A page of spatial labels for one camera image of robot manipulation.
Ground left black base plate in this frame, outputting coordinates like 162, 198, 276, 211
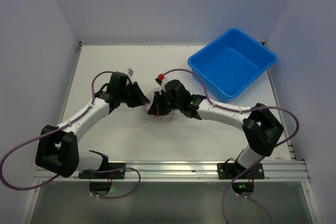
78, 162, 125, 179

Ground aluminium mounting rail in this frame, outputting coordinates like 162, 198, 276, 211
35, 160, 310, 183

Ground blue plastic tub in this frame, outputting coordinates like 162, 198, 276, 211
187, 28, 277, 102

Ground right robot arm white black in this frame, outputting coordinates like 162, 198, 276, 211
147, 80, 284, 177

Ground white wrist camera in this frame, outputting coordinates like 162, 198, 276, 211
158, 78, 170, 93
125, 68, 134, 83

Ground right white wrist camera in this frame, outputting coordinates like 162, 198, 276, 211
158, 78, 170, 93

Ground white mesh laundry bag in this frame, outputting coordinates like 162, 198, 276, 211
143, 87, 175, 123

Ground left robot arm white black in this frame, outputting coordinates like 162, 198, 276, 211
35, 72, 150, 178

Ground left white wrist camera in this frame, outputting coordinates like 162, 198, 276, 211
125, 68, 134, 83

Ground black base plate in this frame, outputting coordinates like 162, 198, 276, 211
217, 158, 265, 179
78, 162, 125, 179

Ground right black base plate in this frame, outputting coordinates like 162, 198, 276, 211
217, 158, 265, 179

